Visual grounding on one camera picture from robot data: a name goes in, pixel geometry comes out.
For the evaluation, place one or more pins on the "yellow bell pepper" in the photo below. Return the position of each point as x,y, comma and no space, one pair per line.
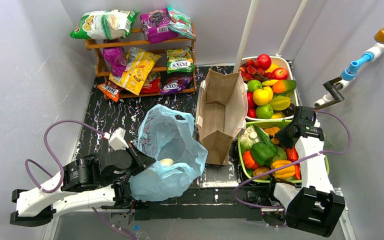
284,173

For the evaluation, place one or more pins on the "white pipe right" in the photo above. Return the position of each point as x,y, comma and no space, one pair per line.
291,27

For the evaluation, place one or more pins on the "white pipe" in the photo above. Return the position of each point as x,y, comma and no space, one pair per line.
291,27
245,34

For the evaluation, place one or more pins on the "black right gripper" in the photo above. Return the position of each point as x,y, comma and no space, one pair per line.
287,135

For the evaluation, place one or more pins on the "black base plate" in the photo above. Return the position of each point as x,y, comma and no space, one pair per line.
199,203

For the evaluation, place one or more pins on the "brown paper bag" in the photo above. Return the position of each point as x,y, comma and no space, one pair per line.
221,111

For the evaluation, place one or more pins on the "purple snack bag middle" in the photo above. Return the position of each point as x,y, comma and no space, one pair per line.
117,60

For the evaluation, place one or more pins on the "green Fox's candy bag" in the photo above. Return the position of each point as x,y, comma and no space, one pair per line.
179,60

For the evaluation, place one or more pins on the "pipe with blue orange fittings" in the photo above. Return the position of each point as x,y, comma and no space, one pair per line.
334,86

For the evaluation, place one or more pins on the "yellow green starfruit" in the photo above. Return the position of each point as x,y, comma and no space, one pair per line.
280,103

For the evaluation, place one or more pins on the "purple snack bag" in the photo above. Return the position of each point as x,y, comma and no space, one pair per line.
155,26
117,60

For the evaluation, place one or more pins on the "red carrot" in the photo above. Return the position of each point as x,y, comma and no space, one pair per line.
292,155

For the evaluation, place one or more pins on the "green bell pepper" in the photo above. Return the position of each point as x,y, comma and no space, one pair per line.
263,153

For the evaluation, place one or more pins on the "light blue plastic grocery bag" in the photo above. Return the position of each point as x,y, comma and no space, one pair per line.
167,133

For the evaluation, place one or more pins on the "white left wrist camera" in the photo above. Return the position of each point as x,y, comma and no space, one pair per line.
116,139

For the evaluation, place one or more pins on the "yellow snack bag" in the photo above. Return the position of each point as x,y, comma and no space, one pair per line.
139,64

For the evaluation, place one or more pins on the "red cherry bunch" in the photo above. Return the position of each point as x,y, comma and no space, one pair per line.
254,70

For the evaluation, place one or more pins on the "white radish with leaves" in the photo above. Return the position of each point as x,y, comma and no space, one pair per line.
167,162

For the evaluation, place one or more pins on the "green white chips bag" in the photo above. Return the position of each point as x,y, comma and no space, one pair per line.
104,25

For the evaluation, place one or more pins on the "orange snack bag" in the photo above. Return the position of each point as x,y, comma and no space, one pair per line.
110,90

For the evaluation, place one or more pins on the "white garlic cabbage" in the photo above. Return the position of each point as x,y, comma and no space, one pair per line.
248,138

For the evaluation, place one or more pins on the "red apple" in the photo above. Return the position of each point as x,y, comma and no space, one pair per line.
280,73
264,61

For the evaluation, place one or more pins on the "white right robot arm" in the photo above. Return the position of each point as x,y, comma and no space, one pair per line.
314,207

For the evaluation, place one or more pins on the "wooden snack shelf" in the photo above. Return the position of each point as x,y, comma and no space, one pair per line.
137,39

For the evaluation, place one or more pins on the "red apple right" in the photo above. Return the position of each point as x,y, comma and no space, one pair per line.
280,73

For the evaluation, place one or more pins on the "white pipe left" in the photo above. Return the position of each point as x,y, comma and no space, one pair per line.
245,34

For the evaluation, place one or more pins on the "brown kiwi potato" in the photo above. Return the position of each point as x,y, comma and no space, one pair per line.
259,171

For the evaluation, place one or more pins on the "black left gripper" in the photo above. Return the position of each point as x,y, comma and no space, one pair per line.
138,159

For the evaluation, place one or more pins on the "orange food piece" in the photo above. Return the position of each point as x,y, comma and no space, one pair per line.
271,131

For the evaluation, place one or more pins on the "green vegetable basket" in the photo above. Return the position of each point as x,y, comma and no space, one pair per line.
247,173

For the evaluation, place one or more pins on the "orange tomato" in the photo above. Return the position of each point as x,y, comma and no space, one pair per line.
248,161

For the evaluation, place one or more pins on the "lime green apple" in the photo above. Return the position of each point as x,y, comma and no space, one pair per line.
264,111

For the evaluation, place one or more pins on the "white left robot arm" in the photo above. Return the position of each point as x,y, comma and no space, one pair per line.
95,180

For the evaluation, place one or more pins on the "purple snack bag top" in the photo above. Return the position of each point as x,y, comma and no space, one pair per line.
155,26

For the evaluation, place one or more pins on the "red apple top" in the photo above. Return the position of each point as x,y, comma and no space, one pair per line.
264,61

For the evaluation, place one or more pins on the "white fruit basket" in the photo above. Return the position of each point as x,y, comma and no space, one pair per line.
294,95

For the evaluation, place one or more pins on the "mango orange green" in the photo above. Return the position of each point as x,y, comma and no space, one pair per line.
284,86

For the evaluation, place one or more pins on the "purple Fox's candy bag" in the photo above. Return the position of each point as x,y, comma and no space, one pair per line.
176,84

